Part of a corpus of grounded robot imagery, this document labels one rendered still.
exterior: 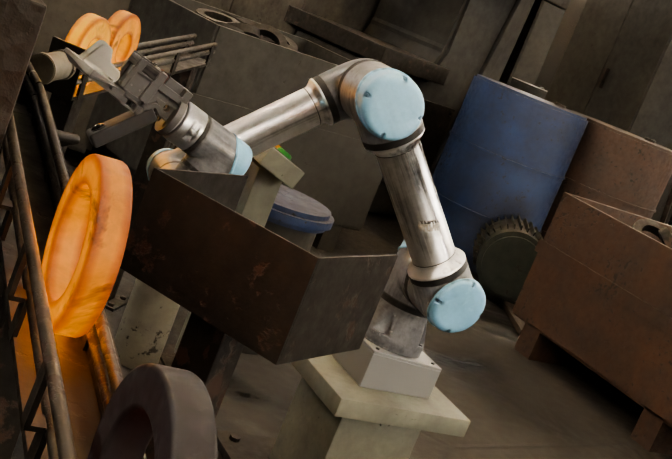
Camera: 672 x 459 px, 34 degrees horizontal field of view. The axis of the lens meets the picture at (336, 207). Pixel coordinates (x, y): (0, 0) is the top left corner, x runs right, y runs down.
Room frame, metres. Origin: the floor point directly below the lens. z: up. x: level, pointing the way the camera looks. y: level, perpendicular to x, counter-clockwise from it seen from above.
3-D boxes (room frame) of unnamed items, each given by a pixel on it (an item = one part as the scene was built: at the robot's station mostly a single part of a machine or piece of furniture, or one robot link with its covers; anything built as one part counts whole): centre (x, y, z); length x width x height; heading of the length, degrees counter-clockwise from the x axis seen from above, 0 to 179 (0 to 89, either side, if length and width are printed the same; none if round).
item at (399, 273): (2.18, -0.21, 0.54); 0.13 x 0.12 x 0.14; 24
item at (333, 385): (2.18, -0.20, 0.28); 0.32 x 0.32 x 0.04; 31
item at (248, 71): (4.43, 0.51, 0.39); 1.03 x 0.83 x 0.77; 132
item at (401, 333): (2.18, -0.20, 0.43); 0.15 x 0.15 x 0.10
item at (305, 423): (2.18, -0.20, 0.13); 0.40 x 0.40 x 0.26; 31
